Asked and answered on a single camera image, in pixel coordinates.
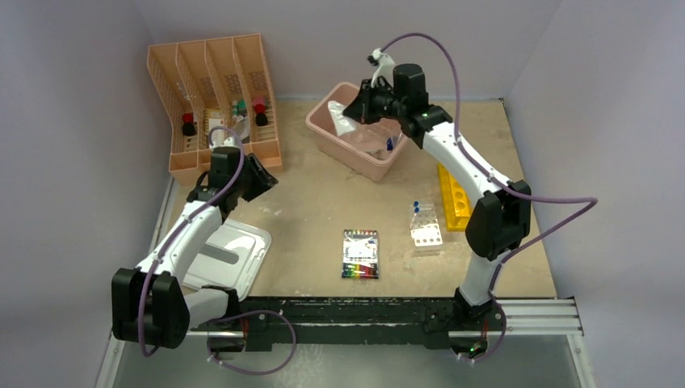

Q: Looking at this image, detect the coloured marker pen pack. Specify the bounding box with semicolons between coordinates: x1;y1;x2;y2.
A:
341;229;380;279

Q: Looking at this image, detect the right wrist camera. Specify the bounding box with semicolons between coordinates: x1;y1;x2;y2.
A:
368;48;396;88

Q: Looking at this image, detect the red black stamp left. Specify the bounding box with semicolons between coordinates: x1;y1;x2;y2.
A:
181;112;197;137

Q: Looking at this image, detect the peach plastic desk organizer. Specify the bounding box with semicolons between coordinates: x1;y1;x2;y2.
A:
147;33;284;186

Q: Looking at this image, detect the black aluminium base frame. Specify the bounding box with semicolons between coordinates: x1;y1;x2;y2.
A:
96;270;598;388

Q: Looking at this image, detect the purple cable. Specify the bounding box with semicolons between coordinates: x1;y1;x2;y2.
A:
380;32;599;365
137;126;296;377

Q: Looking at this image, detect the clear plastic well tray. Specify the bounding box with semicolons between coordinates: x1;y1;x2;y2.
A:
410;205;443;251

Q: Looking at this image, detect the white plastic lid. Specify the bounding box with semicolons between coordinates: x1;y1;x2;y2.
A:
183;219;271;301

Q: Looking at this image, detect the clear ruler set packet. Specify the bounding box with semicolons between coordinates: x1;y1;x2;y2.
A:
231;116;250;143

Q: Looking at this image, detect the red black stamp right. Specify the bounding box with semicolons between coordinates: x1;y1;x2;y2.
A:
252;96;269;127

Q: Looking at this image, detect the green grey eraser block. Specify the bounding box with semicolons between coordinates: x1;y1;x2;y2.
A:
237;99;247;116

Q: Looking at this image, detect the white card box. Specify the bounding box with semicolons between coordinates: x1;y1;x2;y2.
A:
206;109;225;147

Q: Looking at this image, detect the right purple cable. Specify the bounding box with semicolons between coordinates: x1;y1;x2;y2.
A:
380;32;599;365

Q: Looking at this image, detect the pink plastic bin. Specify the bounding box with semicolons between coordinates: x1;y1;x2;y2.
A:
305;82;409;182

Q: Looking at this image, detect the white sachet packet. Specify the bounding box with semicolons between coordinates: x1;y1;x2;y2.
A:
327;100;357;137

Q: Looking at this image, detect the red black stamp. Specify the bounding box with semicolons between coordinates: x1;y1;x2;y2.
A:
181;112;197;137
252;96;269;127

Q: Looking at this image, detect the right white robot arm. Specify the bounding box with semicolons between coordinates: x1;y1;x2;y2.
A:
343;64;531;329

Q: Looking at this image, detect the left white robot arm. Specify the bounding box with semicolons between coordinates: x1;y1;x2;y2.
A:
111;146;278;356

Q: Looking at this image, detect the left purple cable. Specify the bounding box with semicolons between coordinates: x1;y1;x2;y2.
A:
137;126;296;377

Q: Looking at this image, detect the yellow test tube rack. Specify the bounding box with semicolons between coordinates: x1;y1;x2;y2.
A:
437;164;472;232

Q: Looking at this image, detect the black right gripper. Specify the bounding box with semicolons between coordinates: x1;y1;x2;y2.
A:
342;80;406;127

